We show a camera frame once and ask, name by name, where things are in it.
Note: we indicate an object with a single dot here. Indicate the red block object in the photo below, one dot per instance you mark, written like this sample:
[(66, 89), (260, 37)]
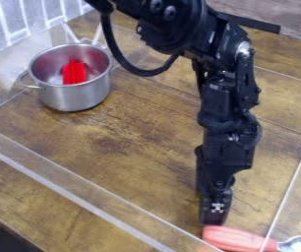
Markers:
[(73, 72)]

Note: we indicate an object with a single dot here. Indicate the silver metal pot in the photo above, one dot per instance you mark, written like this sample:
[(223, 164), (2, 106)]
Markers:
[(44, 77)]

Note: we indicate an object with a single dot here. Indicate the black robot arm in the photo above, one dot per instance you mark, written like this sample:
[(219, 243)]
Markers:
[(184, 28)]

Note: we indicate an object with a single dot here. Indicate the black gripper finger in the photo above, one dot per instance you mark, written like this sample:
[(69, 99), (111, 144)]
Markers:
[(213, 207), (197, 169)]

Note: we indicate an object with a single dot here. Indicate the clear acrylic barrier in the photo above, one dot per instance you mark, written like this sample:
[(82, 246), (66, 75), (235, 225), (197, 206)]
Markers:
[(125, 167)]

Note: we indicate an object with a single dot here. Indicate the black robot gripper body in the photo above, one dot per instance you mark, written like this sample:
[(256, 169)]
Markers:
[(227, 154)]

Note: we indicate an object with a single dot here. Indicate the red handled metal spoon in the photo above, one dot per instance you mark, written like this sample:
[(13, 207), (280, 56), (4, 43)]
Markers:
[(236, 240)]

